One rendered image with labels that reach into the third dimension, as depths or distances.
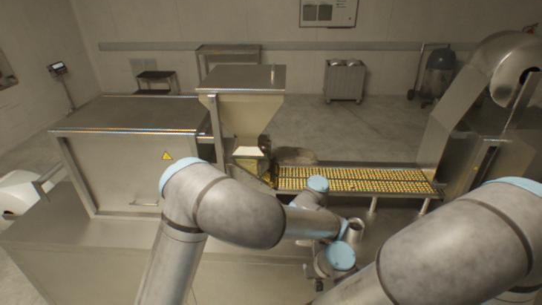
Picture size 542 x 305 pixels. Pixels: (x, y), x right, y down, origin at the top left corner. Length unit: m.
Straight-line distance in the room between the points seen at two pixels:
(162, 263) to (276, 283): 0.96
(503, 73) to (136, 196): 1.71
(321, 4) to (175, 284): 4.58
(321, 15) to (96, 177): 4.12
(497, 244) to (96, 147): 1.40
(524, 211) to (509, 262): 0.08
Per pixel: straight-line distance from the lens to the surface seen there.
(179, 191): 0.57
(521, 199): 0.49
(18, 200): 2.20
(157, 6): 5.33
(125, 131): 1.29
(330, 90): 4.62
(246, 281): 1.54
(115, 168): 1.48
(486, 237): 0.42
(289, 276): 1.47
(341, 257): 0.94
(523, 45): 1.38
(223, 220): 0.51
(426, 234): 0.42
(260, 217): 0.52
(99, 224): 1.72
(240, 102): 1.09
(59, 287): 2.12
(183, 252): 0.62
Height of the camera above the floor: 1.89
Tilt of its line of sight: 30 degrees down
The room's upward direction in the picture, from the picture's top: 1 degrees counter-clockwise
